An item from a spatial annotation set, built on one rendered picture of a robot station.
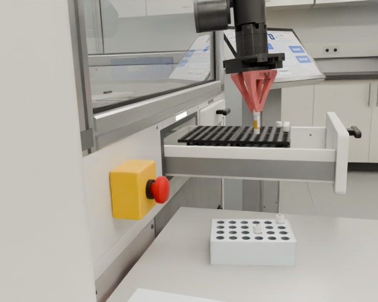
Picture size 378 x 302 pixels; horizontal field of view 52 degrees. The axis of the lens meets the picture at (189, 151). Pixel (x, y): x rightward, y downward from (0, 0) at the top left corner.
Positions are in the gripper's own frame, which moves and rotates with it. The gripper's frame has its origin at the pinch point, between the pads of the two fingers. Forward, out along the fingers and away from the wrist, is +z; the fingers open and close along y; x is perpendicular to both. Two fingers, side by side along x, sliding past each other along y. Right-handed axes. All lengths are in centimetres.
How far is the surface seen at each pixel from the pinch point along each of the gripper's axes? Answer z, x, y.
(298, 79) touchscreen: -4, 84, -64
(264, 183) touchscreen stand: 42, 73, -78
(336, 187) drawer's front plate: 14.8, 6.7, 11.8
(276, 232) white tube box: 18.2, -9.4, 12.8
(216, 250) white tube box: 19.2, -18.6, 9.7
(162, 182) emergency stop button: 8.2, -24.5, 6.5
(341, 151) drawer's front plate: 8.5, 7.1, 12.7
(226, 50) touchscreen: -19, 53, -73
